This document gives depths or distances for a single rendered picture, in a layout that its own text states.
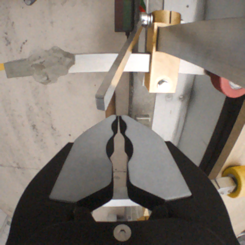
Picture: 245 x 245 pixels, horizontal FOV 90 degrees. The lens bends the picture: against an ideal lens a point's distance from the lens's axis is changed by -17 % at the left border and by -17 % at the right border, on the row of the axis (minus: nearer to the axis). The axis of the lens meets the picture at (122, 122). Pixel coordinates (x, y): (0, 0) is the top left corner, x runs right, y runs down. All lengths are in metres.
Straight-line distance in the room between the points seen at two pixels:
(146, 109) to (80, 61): 0.28
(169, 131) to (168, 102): 0.14
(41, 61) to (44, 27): 0.97
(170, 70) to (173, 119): 0.38
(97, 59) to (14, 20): 1.15
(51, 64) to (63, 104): 1.05
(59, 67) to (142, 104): 0.29
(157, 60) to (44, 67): 0.18
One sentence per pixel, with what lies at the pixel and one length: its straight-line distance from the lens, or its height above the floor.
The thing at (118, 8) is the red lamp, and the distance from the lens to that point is 0.42.
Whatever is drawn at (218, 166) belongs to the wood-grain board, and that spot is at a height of 0.89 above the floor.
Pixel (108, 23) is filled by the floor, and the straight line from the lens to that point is 1.12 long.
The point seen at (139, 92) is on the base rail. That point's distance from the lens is 0.44.
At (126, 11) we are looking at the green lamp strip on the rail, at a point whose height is 0.70.
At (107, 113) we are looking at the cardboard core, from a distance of 1.18.
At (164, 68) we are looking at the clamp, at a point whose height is 0.87.
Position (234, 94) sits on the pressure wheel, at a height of 0.91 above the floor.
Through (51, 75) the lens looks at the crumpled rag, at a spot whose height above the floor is 0.87.
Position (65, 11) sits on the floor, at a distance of 1.18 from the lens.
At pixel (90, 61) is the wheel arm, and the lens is 0.26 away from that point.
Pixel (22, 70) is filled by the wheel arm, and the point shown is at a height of 0.86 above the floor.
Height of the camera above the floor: 1.11
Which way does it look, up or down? 58 degrees down
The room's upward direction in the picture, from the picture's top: 176 degrees clockwise
